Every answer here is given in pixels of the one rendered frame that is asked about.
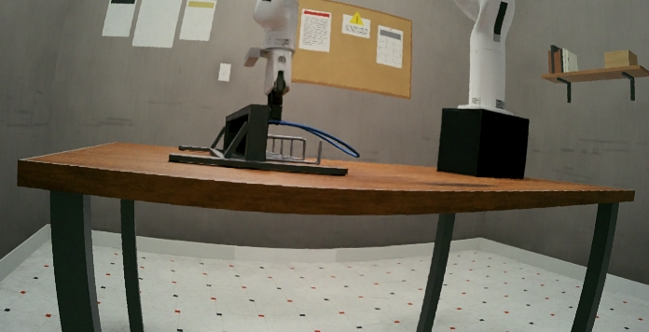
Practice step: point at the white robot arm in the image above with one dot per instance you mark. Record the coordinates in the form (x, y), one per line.
(487, 43)

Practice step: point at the blue cable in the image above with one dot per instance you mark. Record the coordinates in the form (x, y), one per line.
(314, 131)

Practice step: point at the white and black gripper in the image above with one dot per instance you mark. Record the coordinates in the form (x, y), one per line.
(279, 67)

